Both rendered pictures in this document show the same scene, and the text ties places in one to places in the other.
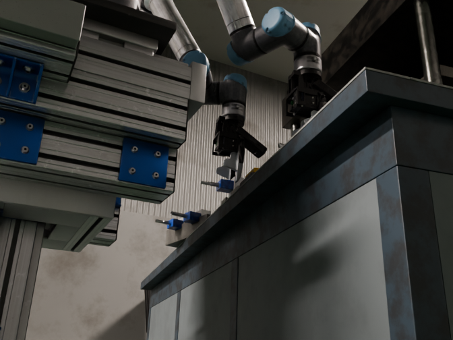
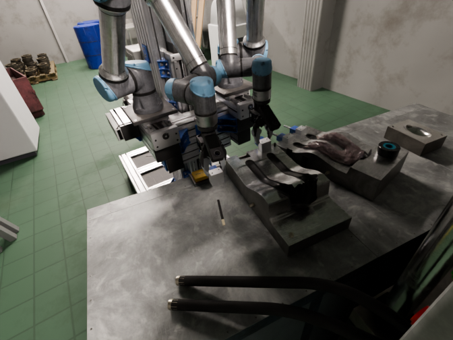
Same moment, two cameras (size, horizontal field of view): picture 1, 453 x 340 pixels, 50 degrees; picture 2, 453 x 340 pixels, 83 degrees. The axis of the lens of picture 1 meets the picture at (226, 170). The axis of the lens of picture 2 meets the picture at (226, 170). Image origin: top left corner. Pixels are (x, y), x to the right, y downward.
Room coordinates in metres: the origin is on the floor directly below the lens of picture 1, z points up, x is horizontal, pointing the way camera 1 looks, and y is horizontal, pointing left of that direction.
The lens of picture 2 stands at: (1.11, -1.01, 1.56)
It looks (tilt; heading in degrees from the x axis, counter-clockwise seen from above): 38 degrees down; 87
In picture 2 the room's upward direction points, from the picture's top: 5 degrees counter-clockwise
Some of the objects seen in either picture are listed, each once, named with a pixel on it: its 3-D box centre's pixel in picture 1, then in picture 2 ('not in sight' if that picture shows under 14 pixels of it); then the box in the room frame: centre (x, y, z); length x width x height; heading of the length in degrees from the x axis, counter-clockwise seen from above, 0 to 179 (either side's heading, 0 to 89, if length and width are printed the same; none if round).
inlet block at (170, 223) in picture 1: (172, 224); (293, 129); (1.57, 0.17, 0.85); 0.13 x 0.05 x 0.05; 124
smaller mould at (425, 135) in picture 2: not in sight; (413, 136); (2.13, -0.01, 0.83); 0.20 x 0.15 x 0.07; 107
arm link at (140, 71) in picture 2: not in sight; (138, 75); (0.82, 0.25, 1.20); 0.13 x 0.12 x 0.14; 46
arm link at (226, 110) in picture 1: (233, 114); (261, 94); (1.34, -0.02, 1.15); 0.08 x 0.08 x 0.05
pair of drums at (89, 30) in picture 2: not in sight; (95, 43); (-1.30, 5.92, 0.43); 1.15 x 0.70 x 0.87; 115
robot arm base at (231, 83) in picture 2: not in sight; (229, 75); (1.27, 0.46, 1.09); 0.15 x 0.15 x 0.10
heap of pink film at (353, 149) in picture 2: not in sight; (334, 144); (1.67, -0.08, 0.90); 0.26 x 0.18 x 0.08; 124
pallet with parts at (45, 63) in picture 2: not in sight; (31, 66); (-2.57, 5.26, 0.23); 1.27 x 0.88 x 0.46; 115
